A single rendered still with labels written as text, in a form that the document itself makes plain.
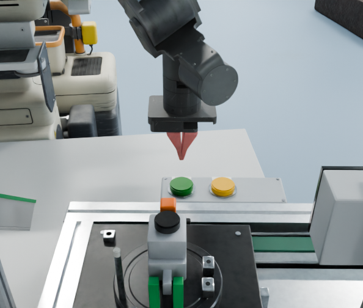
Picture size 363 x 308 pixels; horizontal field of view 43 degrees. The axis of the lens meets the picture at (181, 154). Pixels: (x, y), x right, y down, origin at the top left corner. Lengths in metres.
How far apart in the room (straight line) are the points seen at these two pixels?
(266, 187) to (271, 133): 1.95
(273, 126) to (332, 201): 2.46
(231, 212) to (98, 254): 0.22
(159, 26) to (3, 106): 0.74
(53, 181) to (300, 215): 0.51
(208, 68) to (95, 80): 0.96
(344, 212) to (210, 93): 0.28
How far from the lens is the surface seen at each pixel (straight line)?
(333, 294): 0.72
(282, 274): 0.72
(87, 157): 1.05
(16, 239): 0.88
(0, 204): 0.62
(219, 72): 0.58
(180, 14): 0.60
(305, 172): 2.48
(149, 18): 0.59
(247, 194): 0.78
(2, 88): 1.28
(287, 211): 0.76
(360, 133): 2.89
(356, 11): 4.33
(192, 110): 0.68
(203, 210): 0.74
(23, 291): 0.80
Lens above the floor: 1.46
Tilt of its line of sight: 35 degrees down
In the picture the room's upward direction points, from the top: straight up
